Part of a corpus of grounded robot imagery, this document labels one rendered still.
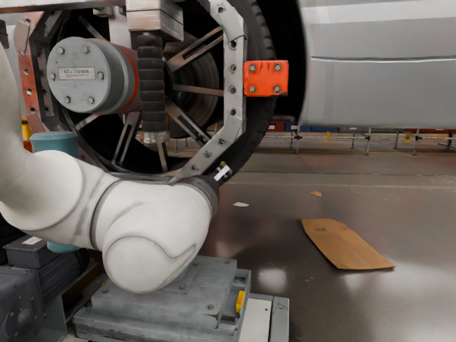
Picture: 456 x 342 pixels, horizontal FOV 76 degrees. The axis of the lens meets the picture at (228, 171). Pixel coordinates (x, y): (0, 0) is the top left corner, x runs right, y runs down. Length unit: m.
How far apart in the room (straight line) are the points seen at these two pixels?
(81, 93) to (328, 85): 0.54
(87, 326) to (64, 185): 0.74
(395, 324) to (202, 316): 0.75
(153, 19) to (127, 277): 0.32
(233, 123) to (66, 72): 0.32
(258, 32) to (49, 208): 0.54
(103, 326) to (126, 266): 0.71
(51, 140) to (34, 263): 0.39
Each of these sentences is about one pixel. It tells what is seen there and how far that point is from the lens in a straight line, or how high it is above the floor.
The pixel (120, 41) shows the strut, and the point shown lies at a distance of 0.73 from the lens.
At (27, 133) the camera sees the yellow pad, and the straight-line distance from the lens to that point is 1.13.
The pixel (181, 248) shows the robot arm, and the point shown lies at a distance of 0.34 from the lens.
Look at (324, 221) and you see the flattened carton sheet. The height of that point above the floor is 0.03.
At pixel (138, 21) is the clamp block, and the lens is 0.45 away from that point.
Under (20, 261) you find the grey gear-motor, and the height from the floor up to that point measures 0.39.
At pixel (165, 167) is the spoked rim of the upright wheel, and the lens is 0.81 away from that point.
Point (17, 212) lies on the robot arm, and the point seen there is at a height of 0.69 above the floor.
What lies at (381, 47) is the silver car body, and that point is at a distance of 0.80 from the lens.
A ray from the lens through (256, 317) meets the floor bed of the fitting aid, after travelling 1.13.
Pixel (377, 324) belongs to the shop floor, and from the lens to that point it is 1.33.
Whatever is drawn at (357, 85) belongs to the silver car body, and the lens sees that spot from 0.78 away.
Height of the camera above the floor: 0.81
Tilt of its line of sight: 14 degrees down
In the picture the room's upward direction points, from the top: straight up
